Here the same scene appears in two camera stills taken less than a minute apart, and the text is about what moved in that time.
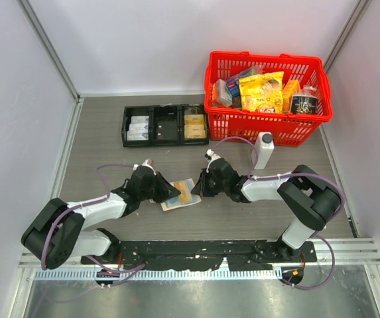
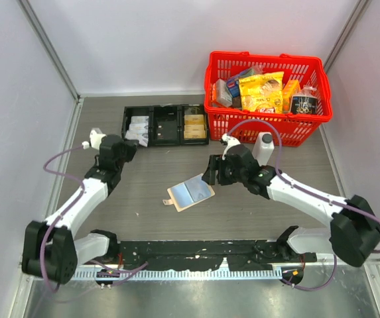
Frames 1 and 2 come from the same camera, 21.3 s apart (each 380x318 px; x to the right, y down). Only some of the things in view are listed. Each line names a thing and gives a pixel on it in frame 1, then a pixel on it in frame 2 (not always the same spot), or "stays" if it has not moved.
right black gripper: x=201 y=188 to x=209 y=175
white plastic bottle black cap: x=264 y=146 stays
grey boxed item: x=223 y=93 stays
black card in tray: x=166 y=129 stays
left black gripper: x=166 y=190 to x=131 y=146
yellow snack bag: x=262 y=91 stays
